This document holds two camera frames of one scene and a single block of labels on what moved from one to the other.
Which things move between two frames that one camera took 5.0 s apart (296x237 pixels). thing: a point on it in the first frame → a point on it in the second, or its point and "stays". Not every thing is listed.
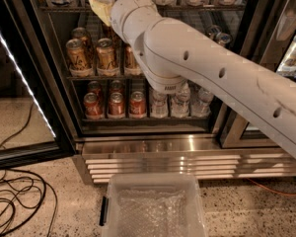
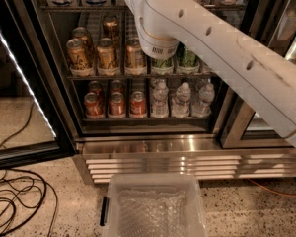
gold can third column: (131, 64) stays
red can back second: (116, 86) stays
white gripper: (122, 10) → (157, 47)
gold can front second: (106, 58) stays
